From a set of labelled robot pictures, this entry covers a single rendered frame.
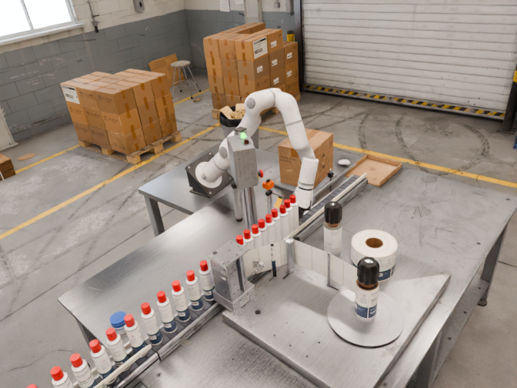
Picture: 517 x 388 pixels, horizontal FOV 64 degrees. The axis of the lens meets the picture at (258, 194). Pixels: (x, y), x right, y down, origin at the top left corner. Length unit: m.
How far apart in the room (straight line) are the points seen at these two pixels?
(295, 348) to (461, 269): 0.91
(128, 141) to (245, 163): 3.53
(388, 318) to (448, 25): 4.64
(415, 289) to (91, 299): 1.51
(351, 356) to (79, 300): 1.29
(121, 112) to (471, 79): 4.29
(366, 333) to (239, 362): 0.51
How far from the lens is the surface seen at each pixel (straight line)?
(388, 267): 1.96
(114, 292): 2.21
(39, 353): 3.34
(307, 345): 1.73
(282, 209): 2.09
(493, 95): 6.04
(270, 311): 1.85
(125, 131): 5.21
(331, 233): 1.98
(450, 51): 6.02
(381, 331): 1.78
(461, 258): 2.28
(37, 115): 7.20
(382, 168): 2.95
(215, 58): 6.00
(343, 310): 1.84
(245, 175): 1.85
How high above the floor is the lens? 2.24
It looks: 32 degrees down
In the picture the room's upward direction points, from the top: 6 degrees counter-clockwise
